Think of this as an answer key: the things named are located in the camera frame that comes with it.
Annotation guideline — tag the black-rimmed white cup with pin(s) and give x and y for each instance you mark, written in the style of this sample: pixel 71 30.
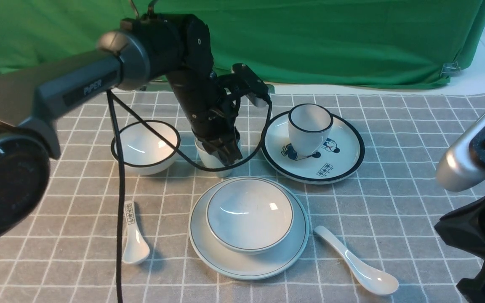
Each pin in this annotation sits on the black-rimmed white cup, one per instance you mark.
pixel 309 125

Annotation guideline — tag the plain pale cup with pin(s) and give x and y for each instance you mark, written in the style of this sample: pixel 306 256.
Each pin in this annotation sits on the plain pale cup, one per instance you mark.
pixel 210 161

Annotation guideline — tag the grey checked tablecloth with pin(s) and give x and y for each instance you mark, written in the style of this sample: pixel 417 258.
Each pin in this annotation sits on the grey checked tablecloth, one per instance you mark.
pixel 385 213

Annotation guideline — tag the pale thin-rimmed bowl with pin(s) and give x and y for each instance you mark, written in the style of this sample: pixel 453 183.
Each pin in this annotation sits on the pale thin-rimmed bowl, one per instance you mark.
pixel 249 215

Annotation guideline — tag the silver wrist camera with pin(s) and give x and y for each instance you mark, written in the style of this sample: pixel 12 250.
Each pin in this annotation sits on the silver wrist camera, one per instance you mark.
pixel 254 88
pixel 463 164

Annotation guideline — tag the black-rimmed white bowl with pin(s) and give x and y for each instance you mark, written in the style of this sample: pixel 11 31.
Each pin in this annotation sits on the black-rimmed white bowl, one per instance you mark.
pixel 146 154

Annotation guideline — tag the plain white spoon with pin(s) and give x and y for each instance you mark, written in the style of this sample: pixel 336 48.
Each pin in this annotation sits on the plain white spoon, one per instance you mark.
pixel 373 280

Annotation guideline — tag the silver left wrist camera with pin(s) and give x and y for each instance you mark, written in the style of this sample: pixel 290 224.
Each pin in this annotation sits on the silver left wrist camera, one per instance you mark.
pixel 254 88

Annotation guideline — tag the metal clip on backdrop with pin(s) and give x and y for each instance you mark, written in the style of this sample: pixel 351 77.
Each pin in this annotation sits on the metal clip on backdrop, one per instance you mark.
pixel 450 69

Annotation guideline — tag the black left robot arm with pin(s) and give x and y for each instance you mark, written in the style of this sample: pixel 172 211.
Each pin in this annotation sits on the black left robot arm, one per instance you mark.
pixel 177 47

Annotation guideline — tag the white spoon with pattern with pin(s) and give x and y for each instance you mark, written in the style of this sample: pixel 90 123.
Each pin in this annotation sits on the white spoon with pattern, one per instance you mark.
pixel 136 250

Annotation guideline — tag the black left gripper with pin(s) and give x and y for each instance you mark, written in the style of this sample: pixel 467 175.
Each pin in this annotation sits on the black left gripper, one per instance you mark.
pixel 198 95

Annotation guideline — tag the black-rimmed illustrated plate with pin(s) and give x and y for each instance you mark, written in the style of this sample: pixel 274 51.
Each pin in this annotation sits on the black-rimmed illustrated plate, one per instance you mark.
pixel 339 157

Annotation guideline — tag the green backdrop cloth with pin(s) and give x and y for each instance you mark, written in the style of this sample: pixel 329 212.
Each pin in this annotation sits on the green backdrop cloth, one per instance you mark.
pixel 386 44

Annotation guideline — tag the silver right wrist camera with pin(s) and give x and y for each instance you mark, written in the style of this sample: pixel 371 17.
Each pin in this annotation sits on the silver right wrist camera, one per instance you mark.
pixel 463 164

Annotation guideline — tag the large pale plate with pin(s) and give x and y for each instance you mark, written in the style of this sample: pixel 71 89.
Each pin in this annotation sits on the large pale plate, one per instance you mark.
pixel 247 266

